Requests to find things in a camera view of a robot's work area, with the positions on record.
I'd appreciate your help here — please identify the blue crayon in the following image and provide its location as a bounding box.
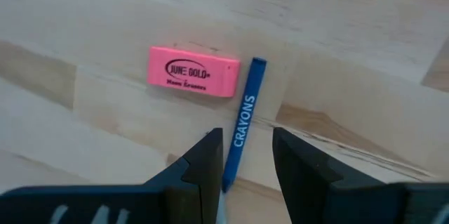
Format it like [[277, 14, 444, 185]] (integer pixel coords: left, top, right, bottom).
[[221, 56, 268, 194]]

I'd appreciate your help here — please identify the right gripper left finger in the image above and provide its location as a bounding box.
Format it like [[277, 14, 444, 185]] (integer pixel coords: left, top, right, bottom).
[[0, 127, 225, 224]]

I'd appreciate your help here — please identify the pink printed eraser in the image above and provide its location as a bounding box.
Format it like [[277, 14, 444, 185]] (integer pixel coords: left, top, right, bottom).
[[147, 45, 242, 99]]

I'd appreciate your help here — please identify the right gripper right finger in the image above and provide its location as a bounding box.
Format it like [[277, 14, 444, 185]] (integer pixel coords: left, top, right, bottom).
[[272, 127, 449, 224]]

